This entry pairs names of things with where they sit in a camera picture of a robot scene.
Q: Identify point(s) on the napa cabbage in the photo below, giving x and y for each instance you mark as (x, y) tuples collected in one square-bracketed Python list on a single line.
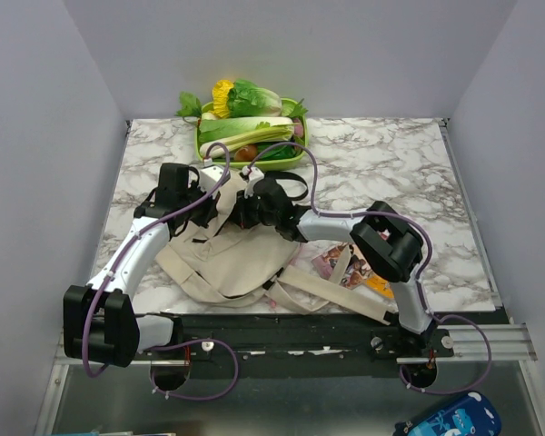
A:
[(234, 133)]

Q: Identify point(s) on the aluminium frame rail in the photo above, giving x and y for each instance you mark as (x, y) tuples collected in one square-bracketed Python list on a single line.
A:
[(132, 399)]

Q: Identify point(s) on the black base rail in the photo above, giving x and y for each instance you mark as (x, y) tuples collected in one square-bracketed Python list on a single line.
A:
[(289, 346)]

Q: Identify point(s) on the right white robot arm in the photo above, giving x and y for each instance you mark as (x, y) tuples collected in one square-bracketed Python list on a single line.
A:
[(396, 248)]

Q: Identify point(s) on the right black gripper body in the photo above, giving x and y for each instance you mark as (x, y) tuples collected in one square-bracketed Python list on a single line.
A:
[(252, 213)]

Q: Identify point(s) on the beige canvas backpack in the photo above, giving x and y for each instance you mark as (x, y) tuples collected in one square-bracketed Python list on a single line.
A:
[(226, 266)]

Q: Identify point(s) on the green vegetable tray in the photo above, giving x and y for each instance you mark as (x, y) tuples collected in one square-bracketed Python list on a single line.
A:
[(283, 155)]

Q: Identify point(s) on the green leafy lettuce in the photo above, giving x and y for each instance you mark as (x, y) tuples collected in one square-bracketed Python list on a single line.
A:
[(249, 99)]

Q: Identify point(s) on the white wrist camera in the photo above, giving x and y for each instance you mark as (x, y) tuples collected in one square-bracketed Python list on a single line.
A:
[(251, 175), (211, 178)]

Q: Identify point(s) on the brown mushroom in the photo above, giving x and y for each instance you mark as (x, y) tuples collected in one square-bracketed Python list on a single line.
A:
[(246, 153)]

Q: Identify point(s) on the pink pencil case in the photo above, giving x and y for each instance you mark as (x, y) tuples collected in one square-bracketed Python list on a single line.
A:
[(295, 259)]

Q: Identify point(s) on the yellow corn flower vegetable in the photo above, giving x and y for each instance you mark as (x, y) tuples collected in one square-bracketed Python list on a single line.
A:
[(220, 95)]

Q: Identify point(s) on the blue pencil case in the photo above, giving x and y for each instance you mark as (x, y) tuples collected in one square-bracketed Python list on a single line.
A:
[(470, 413)]

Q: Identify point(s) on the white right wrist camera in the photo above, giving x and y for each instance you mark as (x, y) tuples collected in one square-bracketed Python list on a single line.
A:
[(251, 175)]

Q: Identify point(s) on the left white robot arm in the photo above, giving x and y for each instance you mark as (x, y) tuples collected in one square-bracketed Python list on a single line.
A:
[(100, 324)]

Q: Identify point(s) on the orange yellow book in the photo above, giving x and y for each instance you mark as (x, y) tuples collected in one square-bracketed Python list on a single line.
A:
[(379, 286)]

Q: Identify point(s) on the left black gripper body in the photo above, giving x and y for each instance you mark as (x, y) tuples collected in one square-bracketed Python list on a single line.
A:
[(202, 214)]

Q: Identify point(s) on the pink fairy book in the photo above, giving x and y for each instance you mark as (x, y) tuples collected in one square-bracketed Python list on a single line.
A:
[(343, 264)]

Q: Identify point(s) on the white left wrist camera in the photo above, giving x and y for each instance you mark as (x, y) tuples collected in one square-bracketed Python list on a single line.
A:
[(211, 178)]

